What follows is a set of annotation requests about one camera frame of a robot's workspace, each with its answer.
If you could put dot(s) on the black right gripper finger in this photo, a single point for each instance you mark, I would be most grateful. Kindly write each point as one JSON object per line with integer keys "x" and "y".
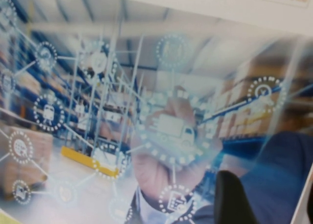
{"x": 232, "y": 202}

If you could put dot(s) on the green white checked tablecloth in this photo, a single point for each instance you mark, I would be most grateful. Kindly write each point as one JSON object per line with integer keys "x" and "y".
{"x": 3, "y": 220}

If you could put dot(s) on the glossy company brochure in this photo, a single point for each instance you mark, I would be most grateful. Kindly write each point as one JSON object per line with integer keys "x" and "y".
{"x": 122, "y": 87}

